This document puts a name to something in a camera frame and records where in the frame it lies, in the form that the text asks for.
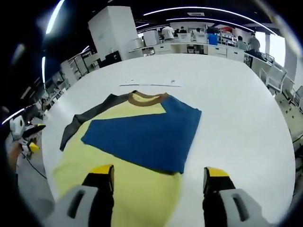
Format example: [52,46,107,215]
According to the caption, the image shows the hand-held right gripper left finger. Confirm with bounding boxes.
[45,164,116,227]

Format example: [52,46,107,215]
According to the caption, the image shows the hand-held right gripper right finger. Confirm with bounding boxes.
[202,166,276,227]

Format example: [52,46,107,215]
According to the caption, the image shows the yellow garment with coloured sleeves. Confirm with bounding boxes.
[52,90,202,227]

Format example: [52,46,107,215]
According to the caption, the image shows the thin template outline marking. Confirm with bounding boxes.
[119,83,182,88]

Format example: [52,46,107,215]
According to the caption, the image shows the person's left hand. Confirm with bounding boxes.
[7,142,25,171]

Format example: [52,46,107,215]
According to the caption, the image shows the white shelving racks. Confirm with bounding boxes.
[60,51,100,81]

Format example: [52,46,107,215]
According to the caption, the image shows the black low cabinet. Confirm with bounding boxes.
[98,50,123,69]

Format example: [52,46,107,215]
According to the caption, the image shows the large white pillar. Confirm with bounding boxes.
[88,6,138,61]

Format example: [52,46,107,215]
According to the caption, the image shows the white mesh chair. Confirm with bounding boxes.
[266,61,288,93]

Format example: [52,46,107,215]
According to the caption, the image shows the white counter cabinet row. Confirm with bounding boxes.
[129,41,246,63]

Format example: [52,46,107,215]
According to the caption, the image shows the long ceiling light strip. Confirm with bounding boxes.
[136,17,257,33]
[143,6,269,26]

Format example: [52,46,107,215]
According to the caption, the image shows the black cable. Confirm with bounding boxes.
[22,152,48,179]

